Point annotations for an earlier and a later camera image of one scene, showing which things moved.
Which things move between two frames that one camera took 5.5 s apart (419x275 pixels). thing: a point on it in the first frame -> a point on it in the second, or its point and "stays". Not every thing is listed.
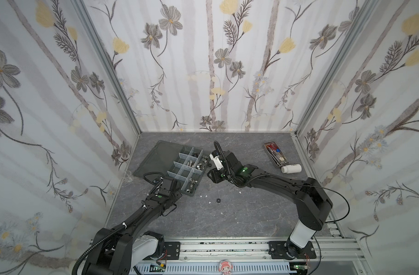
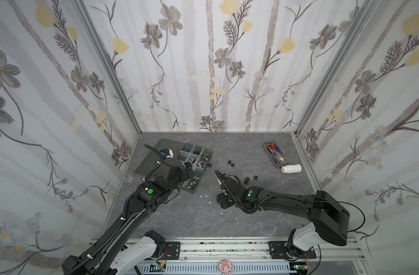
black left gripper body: (173, 197) -> (181, 175)
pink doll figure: (225, 266) stays
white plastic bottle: (291, 168) stays
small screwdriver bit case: (276, 153) stays
